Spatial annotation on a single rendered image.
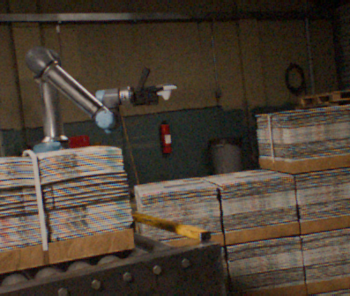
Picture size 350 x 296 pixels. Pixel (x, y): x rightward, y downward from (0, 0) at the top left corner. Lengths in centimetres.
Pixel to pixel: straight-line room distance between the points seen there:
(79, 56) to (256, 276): 709
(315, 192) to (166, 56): 744
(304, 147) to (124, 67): 714
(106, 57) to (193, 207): 712
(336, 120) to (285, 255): 54
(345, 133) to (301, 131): 17
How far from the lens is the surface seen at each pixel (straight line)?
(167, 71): 933
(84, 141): 812
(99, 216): 117
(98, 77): 887
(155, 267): 112
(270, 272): 209
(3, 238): 116
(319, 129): 210
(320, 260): 214
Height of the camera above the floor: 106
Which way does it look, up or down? 3 degrees down
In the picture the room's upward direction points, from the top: 6 degrees counter-clockwise
